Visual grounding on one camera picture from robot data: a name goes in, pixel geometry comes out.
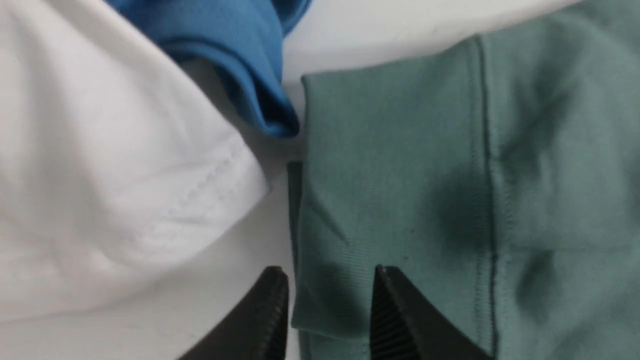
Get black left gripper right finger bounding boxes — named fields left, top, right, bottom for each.
left=369, top=265, right=492, bottom=360

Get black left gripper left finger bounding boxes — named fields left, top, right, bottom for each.
left=180, top=266, right=290, bottom=360

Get green long sleeve shirt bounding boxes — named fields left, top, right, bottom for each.
left=289, top=0, right=640, bottom=360

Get white crumpled shirt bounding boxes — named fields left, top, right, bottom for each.
left=0, top=0, right=270, bottom=322

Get blue crumpled garment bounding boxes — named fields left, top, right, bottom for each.
left=109, top=0, right=311, bottom=139

